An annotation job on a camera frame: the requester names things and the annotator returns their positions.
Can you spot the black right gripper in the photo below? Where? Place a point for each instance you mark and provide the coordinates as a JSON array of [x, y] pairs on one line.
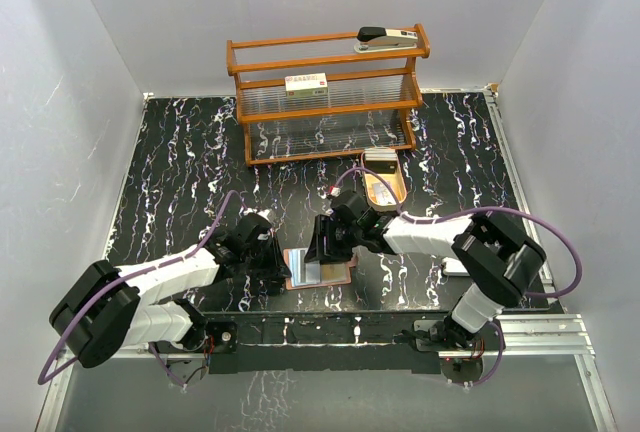
[[323, 248]]

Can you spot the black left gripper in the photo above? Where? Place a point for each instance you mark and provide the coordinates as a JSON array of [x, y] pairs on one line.
[[277, 267]]

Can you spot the pink leather card holder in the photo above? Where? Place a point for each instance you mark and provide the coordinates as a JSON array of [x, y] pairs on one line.
[[332, 274]]

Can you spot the tan oval plastic tray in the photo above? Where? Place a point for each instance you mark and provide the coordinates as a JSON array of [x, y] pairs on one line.
[[384, 180]]

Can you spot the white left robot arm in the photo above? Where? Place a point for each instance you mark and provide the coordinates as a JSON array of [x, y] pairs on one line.
[[110, 307]]

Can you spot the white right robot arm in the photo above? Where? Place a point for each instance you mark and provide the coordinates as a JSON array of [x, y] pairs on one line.
[[499, 257]]

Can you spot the loose cards in tray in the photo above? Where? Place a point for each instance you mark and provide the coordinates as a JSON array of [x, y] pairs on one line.
[[380, 194]]

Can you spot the stack of cards in tray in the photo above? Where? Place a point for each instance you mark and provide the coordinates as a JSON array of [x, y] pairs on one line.
[[380, 160]]

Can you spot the small white flat device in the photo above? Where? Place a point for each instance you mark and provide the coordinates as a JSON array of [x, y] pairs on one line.
[[454, 268]]

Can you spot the wooden three-tier shelf rack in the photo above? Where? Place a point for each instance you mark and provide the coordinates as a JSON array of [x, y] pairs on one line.
[[369, 103]]

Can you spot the white staples box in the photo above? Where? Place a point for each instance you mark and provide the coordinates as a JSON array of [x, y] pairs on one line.
[[306, 85]]

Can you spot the black and white stapler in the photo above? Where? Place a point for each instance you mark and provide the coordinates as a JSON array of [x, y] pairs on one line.
[[379, 39]]

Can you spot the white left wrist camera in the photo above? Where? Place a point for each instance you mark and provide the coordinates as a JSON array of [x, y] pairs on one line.
[[267, 214]]

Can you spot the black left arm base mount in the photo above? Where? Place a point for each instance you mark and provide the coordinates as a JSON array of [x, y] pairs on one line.
[[221, 337]]

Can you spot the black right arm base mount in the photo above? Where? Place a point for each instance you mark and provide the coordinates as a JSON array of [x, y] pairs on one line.
[[444, 334]]

